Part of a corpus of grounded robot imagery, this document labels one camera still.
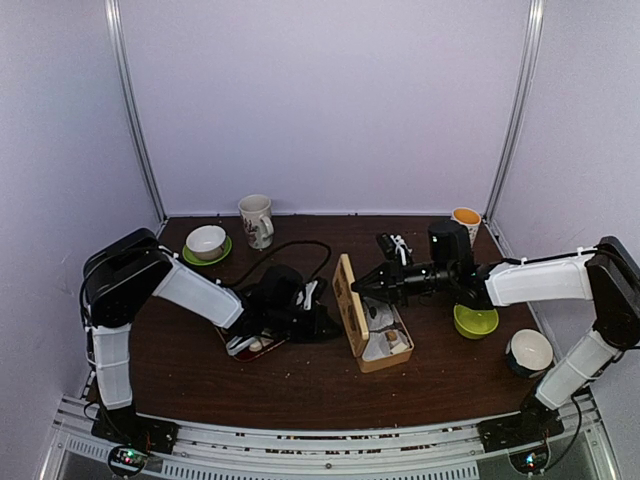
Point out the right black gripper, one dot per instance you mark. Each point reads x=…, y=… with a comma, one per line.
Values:
x=393, y=281

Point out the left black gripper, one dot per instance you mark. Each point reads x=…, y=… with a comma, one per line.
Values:
x=315, y=332

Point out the bear print tin lid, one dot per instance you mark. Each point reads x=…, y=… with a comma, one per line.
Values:
x=350, y=306

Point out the white handled metal tongs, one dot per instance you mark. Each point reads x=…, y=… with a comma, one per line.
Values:
x=238, y=344

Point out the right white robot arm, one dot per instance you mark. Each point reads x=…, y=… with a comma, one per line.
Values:
x=605, y=275

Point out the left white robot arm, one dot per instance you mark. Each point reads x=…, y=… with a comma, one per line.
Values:
x=138, y=274

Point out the dark red chocolate tray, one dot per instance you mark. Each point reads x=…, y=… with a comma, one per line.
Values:
x=278, y=337

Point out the white paper cup liner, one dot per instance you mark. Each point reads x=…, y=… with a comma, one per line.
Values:
x=403, y=344
x=376, y=349
x=384, y=320

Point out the beige tin box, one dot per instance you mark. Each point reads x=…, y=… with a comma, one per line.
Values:
x=369, y=367

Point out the lime green bowl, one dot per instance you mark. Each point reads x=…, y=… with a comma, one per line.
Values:
x=475, y=324

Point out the orange inside white mug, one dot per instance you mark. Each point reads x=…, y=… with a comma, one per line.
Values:
x=470, y=219

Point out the patterned white mug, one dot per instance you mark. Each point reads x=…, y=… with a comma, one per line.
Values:
x=256, y=215

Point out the green saucer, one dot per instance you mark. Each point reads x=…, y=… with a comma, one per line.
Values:
x=210, y=257

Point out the dark blue white bowl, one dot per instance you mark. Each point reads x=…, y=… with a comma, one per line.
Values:
x=529, y=354

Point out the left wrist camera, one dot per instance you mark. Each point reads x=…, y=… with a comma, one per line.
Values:
x=310, y=293

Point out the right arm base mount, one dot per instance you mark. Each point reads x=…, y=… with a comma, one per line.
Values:
x=526, y=442

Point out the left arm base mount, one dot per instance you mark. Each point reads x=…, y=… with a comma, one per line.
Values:
x=137, y=445

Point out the right aluminium frame post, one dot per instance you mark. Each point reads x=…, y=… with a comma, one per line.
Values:
x=528, y=64

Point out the aluminium frame post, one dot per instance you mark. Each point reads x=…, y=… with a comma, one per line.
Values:
x=528, y=64
x=117, y=38

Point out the left aluminium frame post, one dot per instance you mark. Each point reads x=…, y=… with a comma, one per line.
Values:
x=117, y=38

